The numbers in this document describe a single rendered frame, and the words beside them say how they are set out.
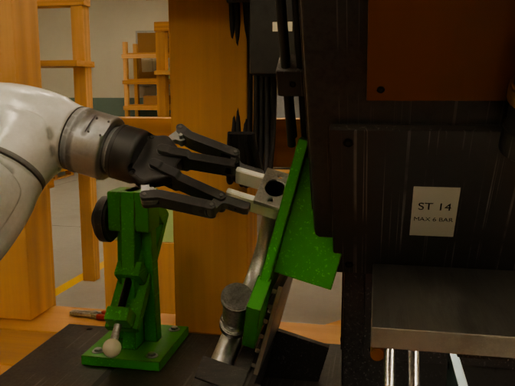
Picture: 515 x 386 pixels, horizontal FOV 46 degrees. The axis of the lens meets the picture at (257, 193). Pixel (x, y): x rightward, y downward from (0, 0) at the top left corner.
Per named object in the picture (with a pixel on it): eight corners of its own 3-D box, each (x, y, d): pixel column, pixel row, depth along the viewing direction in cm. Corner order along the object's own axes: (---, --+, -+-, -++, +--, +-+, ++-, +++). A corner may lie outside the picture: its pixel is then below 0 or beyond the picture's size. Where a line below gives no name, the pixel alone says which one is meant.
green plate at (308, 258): (318, 333, 70) (371, 158, 66) (249, 311, 71) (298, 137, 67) (326, 300, 81) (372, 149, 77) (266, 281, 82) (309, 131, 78)
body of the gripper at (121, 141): (95, 156, 77) (163, 177, 76) (124, 109, 82) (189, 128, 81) (105, 190, 84) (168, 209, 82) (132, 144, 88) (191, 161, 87)
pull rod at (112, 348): (117, 361, 90) (116, 324, 90) (99, 359, 91) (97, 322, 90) (132, 346, 96) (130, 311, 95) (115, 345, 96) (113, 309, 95)
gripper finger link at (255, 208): (227, 187, 78) (225, 191, 78) (280, 203, 77) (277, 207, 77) (227, 200, 81) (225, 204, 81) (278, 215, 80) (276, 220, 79)
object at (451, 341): (576, 377, 48) (579, 341, 48) (369, 361, 51) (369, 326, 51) (489, 253, 86) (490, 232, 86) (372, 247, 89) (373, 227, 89)
